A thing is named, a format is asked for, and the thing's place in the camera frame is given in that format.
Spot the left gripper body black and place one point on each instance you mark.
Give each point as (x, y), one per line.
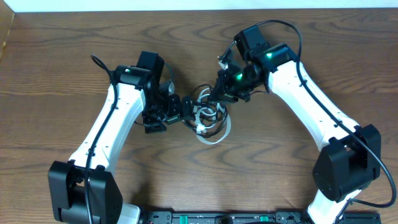
(163, 109)

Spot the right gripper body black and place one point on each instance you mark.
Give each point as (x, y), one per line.
(236, 85)

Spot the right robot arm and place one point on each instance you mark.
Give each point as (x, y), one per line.
(350, 154)

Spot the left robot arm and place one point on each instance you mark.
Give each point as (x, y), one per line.
(83, 189)

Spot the cardboard panel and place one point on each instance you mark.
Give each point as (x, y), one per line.
(6, 20)

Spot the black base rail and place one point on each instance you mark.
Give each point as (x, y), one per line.
(278, 216)

